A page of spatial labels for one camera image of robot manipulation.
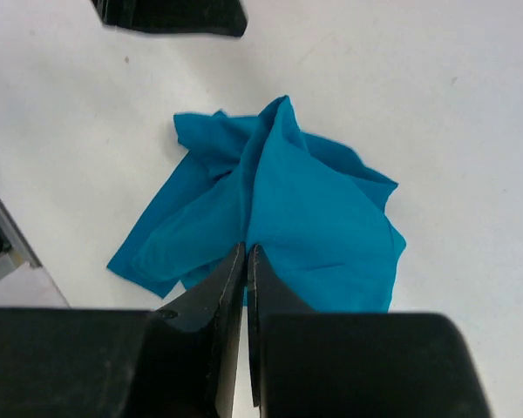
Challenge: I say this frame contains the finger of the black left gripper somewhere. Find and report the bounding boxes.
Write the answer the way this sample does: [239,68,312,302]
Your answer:
[91,0,248,37]

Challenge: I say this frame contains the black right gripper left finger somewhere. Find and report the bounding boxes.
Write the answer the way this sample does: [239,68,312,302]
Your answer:
[115,243,246,417]

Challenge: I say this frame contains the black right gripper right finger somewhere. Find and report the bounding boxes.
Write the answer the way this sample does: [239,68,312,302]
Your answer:
[248,245,418,417]

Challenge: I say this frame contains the blue t shirt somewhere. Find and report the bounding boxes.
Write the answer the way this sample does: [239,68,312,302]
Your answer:
[107,96,405,312]

